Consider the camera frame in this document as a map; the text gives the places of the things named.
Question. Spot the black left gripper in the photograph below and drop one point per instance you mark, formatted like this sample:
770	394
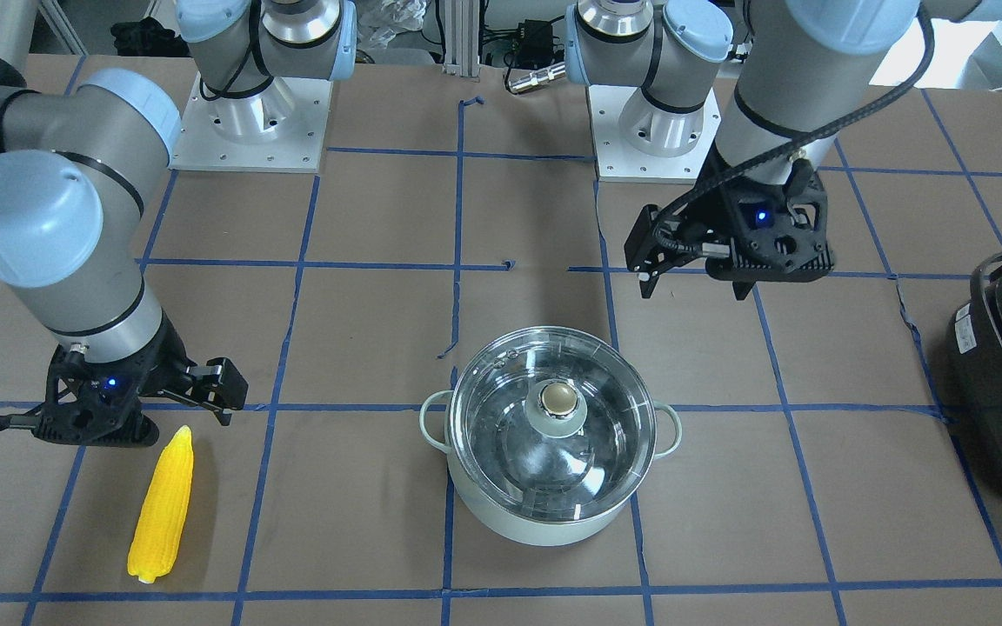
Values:
717	211

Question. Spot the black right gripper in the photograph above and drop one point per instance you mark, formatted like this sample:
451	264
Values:
156	361

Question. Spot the yellow corn cob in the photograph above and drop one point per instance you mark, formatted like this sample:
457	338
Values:
160	526

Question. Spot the glass pot lid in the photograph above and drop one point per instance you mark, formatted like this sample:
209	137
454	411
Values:
551	423

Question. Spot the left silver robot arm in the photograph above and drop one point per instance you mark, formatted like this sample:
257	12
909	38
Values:
815	68

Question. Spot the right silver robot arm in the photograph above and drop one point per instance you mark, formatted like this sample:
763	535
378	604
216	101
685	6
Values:
76	171

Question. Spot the pale green electric pot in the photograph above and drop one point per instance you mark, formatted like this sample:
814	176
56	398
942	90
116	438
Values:
551	439

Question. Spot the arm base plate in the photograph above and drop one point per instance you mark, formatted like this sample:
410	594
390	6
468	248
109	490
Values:
281	130
637	142

